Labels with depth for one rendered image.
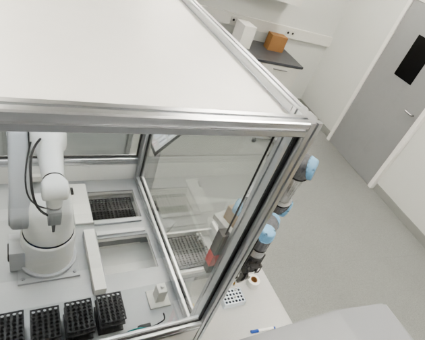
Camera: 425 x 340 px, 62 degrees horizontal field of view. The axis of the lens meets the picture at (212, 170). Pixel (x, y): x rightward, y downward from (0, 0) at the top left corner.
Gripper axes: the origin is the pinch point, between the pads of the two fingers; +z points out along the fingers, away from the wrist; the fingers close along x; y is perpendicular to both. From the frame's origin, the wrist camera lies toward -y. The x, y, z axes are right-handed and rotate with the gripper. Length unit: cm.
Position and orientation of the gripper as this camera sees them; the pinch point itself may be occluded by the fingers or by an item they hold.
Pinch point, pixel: (235, 279)
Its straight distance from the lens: 176.6
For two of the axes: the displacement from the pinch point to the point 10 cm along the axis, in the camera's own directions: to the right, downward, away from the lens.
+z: -3.0, 7.6, 5.8
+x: -3.5, -6.5, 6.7
